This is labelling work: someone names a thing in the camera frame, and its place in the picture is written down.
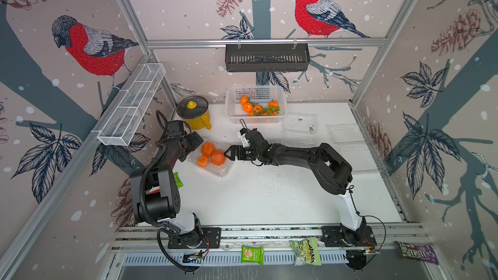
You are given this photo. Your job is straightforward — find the purple candy packet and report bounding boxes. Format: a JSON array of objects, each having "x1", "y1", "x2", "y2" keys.
[{"x1": 397, "y1": 241, "x2": 439, "y2": 265}]

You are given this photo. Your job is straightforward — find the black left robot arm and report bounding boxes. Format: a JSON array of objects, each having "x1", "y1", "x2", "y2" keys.
[{"x1": 130, "y1": 110, "x2": 204, "y2": 248}]

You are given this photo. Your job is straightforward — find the yellow pot with lid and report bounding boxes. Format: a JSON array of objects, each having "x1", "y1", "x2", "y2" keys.
[{"x1": 176, "y1": 96, "x2": 211, "y2": 130}]

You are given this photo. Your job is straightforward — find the black hanging wire shelf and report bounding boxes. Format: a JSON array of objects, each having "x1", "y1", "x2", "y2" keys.
[{"x1": 225, "y1": 44, "x2": 310, "y2": 73}]

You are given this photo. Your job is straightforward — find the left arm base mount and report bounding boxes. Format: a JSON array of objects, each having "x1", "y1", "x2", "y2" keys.
[{"x1": 167, "y1": 226, "x2": 221, "y2": 250}]

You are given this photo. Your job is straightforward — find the white wire wall shelf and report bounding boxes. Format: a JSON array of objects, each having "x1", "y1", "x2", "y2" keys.
[{"x1": 97, "y1": 63, "x2": 165, "y2": 146}]

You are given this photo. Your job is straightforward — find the clear clamshell oranges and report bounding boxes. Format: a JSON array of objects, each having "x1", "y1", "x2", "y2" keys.
[{"x1": 188, "y1": 139, "x2": 234, "y2": 177}]

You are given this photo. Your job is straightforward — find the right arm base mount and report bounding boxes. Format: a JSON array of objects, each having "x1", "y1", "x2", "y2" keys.
[{"x1": 320, "y1": 224, "x2": 377, "y2": 248}]

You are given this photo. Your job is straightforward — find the green snack packet small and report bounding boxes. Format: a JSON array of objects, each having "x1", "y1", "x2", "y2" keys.
[{"x1": 241, "y1": 246, "x2": 264, "y2": 265}]

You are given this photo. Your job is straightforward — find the clear clamshell four oranges branch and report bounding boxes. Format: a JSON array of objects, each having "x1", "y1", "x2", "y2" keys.
[{"x1": 326, "y1": 124, "x2": 385, "y2": 174}]

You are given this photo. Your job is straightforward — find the green snack packet large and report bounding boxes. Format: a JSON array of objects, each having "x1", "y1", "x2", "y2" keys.
[{"x1": 290, "y1": 237, "x2": 322, "y2": 267}]

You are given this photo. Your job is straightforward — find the green snack packet on table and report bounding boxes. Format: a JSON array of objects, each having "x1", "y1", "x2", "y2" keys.
[{"x1": 174, "y1": 172, "x2": 184, "y2": 189}]

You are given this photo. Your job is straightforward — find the orange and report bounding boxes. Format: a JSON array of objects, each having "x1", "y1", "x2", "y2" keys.
[{"x1": 268, "y1": 101, "x2": 279, "y2": 109}]

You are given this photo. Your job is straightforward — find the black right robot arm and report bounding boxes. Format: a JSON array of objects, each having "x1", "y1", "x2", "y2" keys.
[{"x1": 224, "y1": 128, "x2": 370, "y2": 246}]

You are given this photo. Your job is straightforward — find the orange small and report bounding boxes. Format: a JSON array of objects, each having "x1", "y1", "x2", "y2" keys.
[{"x1": 197, "y1": 156, "x2": 210, "y2": 169}]

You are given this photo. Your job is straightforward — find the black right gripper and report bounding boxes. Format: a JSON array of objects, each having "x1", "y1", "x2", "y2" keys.
[{"x1": 224, "y1": 143, "x2": 263, "y2": 159}]

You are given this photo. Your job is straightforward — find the orange medium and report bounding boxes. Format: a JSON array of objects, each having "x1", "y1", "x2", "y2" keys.
[{"x1": 201, "y1": 142, "x2": 216, "y2": 158}]

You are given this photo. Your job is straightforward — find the orange large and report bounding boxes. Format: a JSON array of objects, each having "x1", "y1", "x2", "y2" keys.
[{"x1": 211, "y1": 150, "x2": 226, "y2": 167}]

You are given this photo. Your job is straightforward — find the clear clamshell three oranges branch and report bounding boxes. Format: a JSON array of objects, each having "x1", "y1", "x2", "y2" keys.
[{"x1": 282, "y1": 113, "x2": 319, "y2": 148}]

